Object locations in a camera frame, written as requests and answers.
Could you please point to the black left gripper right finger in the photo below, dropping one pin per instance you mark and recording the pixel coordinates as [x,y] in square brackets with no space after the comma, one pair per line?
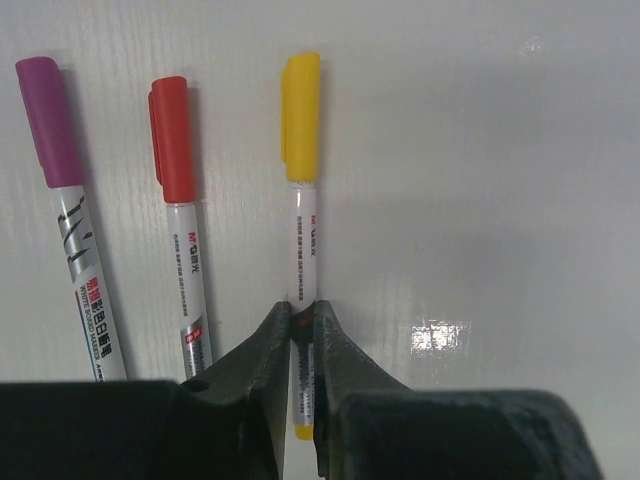
[368,425]

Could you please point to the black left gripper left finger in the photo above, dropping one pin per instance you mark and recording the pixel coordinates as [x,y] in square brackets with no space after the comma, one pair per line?
[227,422]

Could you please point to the red whiteboard marker pen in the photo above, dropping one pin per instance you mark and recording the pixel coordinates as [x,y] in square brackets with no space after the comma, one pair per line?
[186,259]

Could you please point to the purple pen cap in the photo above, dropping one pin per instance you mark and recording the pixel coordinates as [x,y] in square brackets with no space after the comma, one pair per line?
[44,97]

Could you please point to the yellow whiteboard marker pen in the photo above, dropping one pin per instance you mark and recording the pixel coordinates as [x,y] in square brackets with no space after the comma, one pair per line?
[302,294]

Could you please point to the purple whiteboard marker pen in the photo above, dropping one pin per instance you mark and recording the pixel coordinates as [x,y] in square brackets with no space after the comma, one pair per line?
[90,290]

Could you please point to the red pen cap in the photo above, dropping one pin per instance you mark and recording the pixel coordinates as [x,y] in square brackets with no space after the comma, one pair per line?
[170,124]

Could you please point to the yellow pen cap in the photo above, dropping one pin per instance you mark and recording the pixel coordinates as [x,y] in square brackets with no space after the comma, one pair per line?
[300,117]

